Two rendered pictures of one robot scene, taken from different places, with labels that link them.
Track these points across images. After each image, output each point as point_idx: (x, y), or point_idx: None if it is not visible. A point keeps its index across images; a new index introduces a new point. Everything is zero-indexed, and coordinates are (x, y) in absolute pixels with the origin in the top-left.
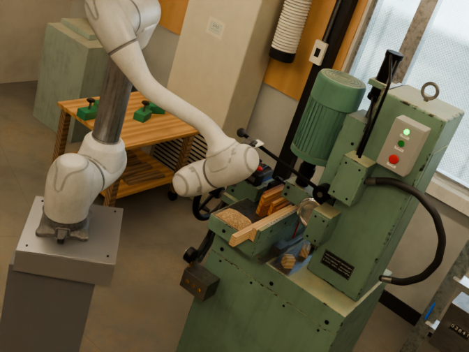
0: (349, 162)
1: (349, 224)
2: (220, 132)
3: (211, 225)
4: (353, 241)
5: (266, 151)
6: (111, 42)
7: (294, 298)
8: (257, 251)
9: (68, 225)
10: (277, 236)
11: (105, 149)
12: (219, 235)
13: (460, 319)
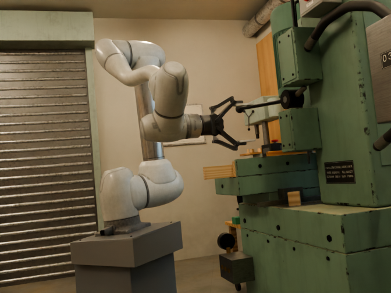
0: (281, 38)
1: (327, 114)
2: (157, 68)
3: (217, 188)
4: (338, 129)
5: (252, 106)
6: (102, 59)
7: (297, 229)
8: (246, 189)
9: (113, 221)
10: (282, 179)
11: (147, 163)
12: (221, 193)
13: (386, 36)
